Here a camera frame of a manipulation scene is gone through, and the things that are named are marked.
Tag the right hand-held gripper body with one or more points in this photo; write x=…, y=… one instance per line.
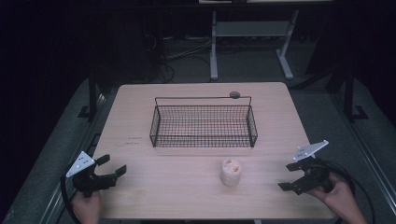
x=314, y=174

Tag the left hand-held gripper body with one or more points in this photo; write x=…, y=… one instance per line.
x=88, y=182

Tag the person's left hand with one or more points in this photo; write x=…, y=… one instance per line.
x=87, y=207

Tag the person's right hand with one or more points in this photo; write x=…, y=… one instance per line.
x=339, y=197

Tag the small grey round object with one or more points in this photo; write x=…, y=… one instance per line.
x=234, y=94

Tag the white metal stand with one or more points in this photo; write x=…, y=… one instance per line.
x=249, y=29

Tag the aluminium frame rail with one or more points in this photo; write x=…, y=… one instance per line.
x=369, y=169
x=54, y=199

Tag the black metal post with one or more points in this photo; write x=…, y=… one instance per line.
x=349, y=96
x=92, y=93

